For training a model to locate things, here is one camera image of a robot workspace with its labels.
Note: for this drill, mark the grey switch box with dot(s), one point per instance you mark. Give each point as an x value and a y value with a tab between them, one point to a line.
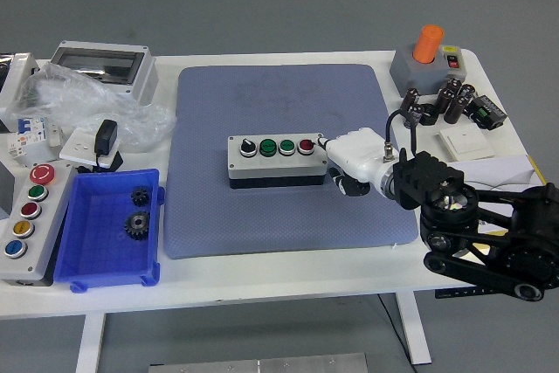
415	73

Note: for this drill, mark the white and yellow booklet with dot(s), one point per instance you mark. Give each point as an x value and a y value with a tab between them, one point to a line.
502	172

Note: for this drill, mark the grey five-button control box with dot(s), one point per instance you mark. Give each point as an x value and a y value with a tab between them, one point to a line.
43	224

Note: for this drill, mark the small black gear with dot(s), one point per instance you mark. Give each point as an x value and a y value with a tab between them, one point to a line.
141	197

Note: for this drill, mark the grey metal plate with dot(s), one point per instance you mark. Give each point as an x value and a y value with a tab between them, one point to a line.
257	364

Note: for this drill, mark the grey enclosure with clear window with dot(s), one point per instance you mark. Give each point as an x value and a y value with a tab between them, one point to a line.
100	63

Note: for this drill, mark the grey four-button control box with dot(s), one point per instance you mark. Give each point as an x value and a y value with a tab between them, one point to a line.
275	167

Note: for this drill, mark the black power adapter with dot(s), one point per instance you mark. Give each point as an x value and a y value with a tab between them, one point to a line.
107	135

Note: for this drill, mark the white circuit breaker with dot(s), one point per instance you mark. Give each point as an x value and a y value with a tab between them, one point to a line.
28	133

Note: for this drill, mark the white wall switch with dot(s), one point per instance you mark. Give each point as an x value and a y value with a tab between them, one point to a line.
466	141

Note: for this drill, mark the black module with green terminal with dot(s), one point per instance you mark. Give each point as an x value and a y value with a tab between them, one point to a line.
487	112

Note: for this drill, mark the grey box corner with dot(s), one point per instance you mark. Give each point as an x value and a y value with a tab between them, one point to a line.
3	189

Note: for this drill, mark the blue-grey table mat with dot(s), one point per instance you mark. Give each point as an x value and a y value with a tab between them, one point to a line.
227	224

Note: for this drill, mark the clear plastic bag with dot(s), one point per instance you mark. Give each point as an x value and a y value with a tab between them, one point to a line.
87	98

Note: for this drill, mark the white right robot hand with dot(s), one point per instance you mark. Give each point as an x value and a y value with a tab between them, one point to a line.
358	150

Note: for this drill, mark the dark brown cylindrical capacitor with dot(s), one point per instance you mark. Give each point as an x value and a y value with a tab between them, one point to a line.
454	84
467	91
418	114
411	100
455	110
444	100

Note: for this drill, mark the orange cylinder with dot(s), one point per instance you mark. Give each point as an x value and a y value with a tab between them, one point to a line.
429	43

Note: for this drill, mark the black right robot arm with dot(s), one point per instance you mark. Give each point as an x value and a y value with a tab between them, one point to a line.
515	233

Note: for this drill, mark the small black block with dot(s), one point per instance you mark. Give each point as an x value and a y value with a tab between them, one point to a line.
115	162

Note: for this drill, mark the black table control panel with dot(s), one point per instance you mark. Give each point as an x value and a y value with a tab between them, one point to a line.
454	293

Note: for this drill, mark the white box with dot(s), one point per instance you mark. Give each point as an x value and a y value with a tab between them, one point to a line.
22	73

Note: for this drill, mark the white table leg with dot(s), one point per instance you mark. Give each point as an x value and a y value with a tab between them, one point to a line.
89	342
415	329

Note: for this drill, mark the blue plastic bin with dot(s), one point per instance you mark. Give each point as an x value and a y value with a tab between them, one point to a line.
100	237

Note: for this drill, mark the white wall socket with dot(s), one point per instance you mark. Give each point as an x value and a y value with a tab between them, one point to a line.
76	146

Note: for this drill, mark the large black gear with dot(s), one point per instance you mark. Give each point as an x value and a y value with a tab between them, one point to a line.
137	225

